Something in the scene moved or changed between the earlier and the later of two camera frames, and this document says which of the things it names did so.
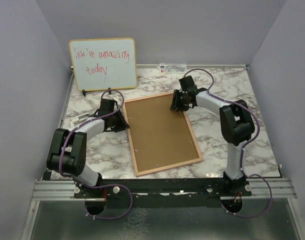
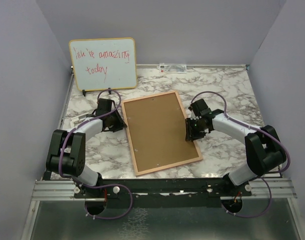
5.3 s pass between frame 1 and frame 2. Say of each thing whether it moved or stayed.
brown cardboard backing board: stayed
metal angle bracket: stayed
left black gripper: stayed
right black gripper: moved
